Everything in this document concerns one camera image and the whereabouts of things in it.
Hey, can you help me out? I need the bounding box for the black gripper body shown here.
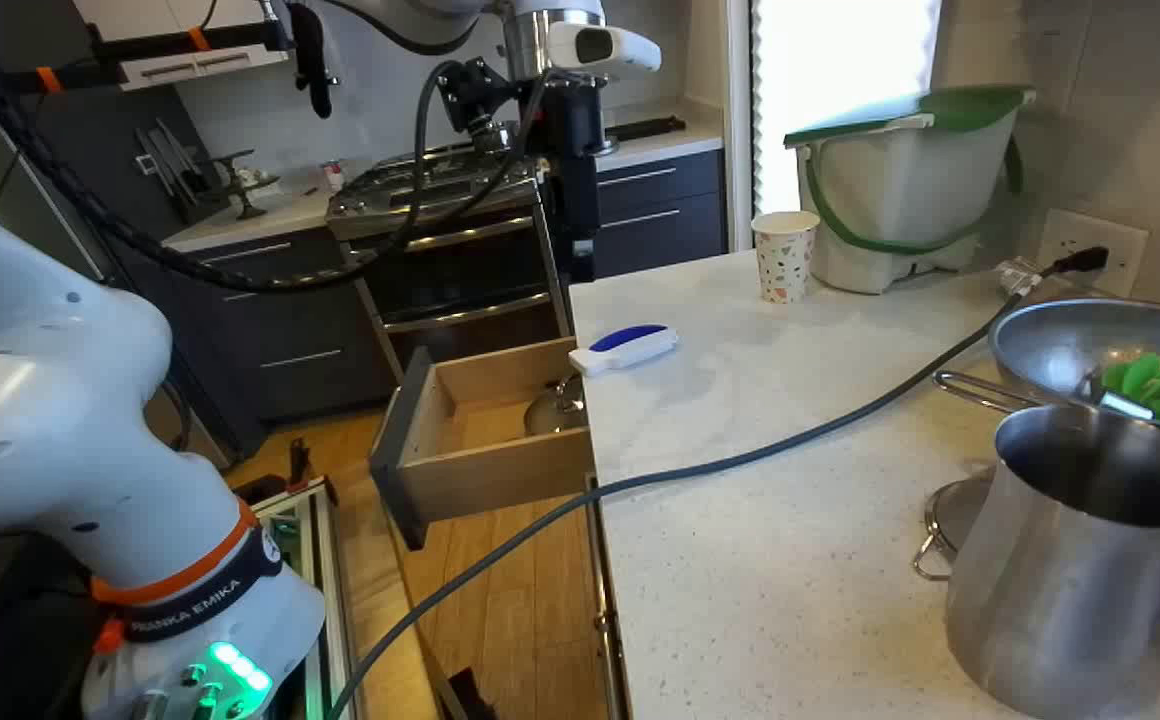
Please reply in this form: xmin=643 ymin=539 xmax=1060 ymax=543
xmin=533 ymin=78 xmax=608 ymax=208

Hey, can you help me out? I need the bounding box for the large metal bowl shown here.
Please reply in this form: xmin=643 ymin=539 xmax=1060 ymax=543
xmin=933 ymin=297 xmax=1160 ymax=433

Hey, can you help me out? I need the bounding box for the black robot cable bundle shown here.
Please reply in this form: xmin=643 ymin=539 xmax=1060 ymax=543
xmin=0 ymin=0 xmax=538 ymax=297

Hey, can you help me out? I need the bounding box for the metal pitcher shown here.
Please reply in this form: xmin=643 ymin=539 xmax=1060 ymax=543
xmin=945 ymin=402 xmax=1160 ymax=720

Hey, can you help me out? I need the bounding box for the green object in bowl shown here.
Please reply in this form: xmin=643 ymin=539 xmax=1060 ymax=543
xmin=1097 ymin=348 xmax=1160 ymax=429

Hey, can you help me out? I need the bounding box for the stainless steel oven range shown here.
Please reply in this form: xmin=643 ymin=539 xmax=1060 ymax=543
xmin=325 ymin=132 xmax=575 ymax=380

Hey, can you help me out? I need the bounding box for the open wooden drawer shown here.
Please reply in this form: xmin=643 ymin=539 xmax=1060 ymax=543
xmin=366 ymin=331 xmax=595 ymax=557

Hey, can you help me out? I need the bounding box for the dark cabinet with short handles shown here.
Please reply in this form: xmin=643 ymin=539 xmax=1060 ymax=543
xmin=593 ymin=144 xmax=734 ymax=284

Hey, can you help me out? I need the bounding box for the white wall shelf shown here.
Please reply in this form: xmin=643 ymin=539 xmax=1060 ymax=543
xmin=108 ymin=15 xmax=296 ymax=98

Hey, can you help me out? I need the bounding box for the grey-green power cable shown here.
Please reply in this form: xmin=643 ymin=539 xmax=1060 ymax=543
xmin=325 ymin=292 xmax=1054 ymax=720

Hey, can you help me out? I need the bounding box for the black power plug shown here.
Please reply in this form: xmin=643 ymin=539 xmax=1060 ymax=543
xmin=1042 ymin=245 xmax=1117 ymax=281

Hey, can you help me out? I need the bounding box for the dotted paper cup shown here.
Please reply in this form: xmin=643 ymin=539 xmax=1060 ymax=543
xmin=747 ymin=208 xmax=823 ymax=307

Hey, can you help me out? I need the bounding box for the dark cabinet with long handles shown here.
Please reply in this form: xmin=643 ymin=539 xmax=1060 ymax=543
xmin=158 ymin=223 xmax=399 ymax=466

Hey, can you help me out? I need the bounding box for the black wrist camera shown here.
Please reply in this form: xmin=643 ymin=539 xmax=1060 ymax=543
xmin=437 ymin=55 xmax=525 ymax=142

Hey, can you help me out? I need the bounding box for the white wall outlet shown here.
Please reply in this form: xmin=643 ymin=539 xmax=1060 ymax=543
xmin=1031 ymin=208 xmax=1153 ymax=299

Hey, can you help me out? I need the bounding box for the metal object inside drawer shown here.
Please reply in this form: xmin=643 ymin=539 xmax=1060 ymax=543
xmin=522 ymin=368 xmax=593 ymax=442

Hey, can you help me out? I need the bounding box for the flat black counter item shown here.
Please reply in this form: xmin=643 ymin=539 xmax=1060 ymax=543
xmin=602 ymin=113 xmax=694 ymax=147

